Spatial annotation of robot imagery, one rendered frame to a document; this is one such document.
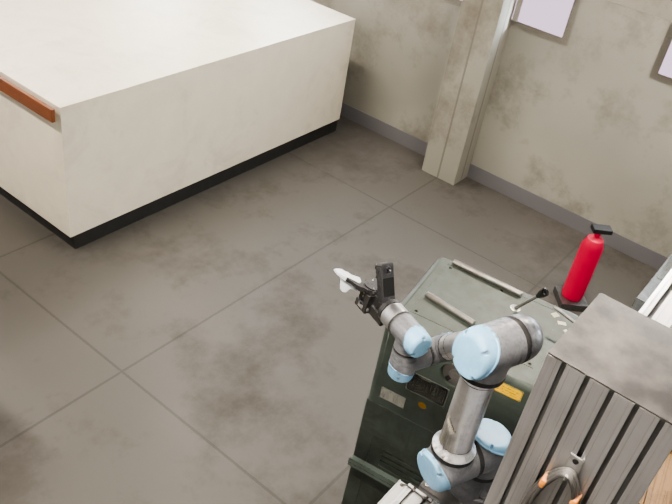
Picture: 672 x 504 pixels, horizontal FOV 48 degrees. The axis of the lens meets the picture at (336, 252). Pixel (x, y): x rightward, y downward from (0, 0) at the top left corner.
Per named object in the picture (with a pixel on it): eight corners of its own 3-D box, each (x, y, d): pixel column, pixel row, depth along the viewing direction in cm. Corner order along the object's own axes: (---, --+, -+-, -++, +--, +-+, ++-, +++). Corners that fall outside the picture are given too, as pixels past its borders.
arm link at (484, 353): (478, 485, 203) (538, 337, 171) (434, 505, 196) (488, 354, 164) (451, 452, 211) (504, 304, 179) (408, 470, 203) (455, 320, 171)
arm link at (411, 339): (406, 364, 200) (413, 341, 195) (384, 337, 207) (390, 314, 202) (430, 356, 204) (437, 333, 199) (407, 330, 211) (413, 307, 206)
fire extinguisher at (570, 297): (595, 304, 489) (629, 230, 455) (576, 320, 473) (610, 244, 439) (562, 284, 502) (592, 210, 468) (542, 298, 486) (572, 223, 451)
